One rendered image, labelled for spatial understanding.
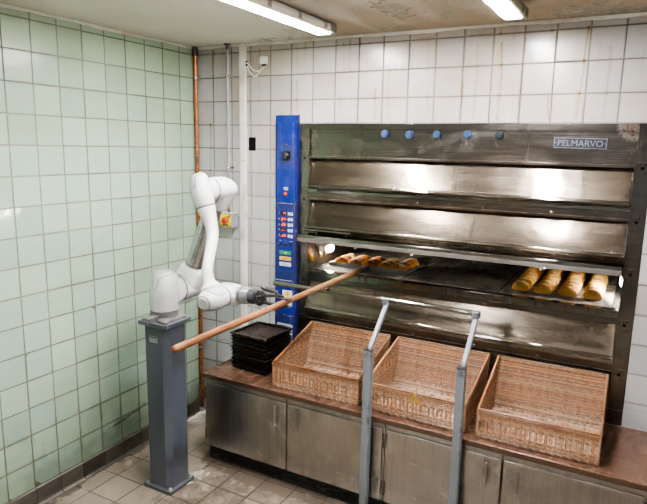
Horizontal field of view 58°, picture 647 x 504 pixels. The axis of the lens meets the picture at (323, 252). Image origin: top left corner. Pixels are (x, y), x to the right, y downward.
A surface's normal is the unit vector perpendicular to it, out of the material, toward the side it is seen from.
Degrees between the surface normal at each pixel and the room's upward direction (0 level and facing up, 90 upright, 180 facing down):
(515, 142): 90
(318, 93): 90
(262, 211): 90
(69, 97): 90
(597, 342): 70
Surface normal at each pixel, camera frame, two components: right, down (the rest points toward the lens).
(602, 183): -0.44, -0.20
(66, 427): 0.88, 0.11
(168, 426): 0.29, 0.18
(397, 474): -0.46, 0.16
